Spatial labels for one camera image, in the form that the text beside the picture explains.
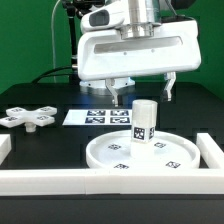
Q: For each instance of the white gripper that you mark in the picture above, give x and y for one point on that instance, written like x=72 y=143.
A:
x=173 y=48

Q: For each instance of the white round table top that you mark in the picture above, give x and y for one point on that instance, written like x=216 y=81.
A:
x=165 y=150

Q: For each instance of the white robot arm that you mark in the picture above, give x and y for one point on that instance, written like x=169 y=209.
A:
x=132 y=38

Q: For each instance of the white marker sheet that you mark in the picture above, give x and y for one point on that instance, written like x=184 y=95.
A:
x=92 y=117

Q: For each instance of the white cross-shaped table base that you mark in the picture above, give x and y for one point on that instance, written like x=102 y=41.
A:
x=31 y=119

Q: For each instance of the white U-shaped boundary fence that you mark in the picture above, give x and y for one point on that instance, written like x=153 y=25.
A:
x=208 y=180

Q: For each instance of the black camera stand pole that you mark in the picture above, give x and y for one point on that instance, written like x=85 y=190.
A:
x=71 y=13

